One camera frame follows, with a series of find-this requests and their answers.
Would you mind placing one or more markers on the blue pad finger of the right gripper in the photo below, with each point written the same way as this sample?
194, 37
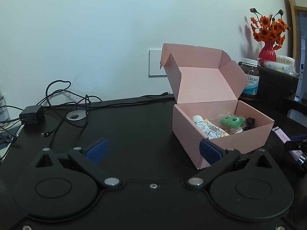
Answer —
296, 143

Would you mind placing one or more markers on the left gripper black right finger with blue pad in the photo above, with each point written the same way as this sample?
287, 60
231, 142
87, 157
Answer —
219, 159

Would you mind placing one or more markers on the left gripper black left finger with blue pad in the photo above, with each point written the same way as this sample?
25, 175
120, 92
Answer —
87, 160

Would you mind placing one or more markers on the pink lipstick box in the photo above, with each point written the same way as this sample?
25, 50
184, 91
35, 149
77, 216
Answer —
299, 156

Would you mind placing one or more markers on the yellow colourful packet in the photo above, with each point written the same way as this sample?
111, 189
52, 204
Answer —
214, 131

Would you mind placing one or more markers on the green frog plush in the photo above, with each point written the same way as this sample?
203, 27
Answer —
232, 121

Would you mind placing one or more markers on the white cream tube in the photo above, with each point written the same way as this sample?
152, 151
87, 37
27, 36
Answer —
199, 121

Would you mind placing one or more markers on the pink cardboard box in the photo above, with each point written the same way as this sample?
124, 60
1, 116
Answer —
208, 83

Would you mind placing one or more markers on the silver desk grommet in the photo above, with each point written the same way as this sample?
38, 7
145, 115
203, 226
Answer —
76, 115

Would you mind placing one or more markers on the black cabinet box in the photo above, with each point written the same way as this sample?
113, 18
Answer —
275, 85

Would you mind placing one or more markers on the black power adapter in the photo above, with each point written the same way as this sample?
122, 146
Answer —
31, 115

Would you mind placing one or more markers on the cotton swab pack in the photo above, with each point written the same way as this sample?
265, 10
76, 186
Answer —
283, 64

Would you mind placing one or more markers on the brown fish oil bottle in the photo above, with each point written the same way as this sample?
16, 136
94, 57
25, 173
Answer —
250, 69

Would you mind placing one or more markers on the red ribbed vase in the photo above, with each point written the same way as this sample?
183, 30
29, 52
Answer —
267, 53

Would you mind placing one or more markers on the clear bottle blue cap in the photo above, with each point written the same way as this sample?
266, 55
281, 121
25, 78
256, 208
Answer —
4, 115

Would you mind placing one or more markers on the orange artificial flowers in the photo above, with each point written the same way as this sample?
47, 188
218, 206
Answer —
269, 29

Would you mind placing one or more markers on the white wall socket panel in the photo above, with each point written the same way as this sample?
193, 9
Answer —
154, 69

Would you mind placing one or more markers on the wooden door frame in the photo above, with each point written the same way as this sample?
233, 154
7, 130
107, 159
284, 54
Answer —
298, 16

